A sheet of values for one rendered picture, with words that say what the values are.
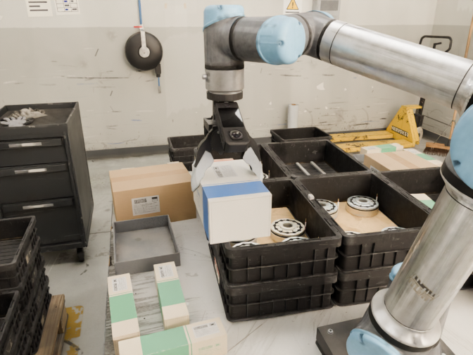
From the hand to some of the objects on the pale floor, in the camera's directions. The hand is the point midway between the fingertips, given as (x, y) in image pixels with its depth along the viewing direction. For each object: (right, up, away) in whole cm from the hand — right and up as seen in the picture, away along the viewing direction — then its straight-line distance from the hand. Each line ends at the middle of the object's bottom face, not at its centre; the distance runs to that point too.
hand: (228, 189), depth 83 cm
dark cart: (-118, -43, +187) cm, 225 cm away
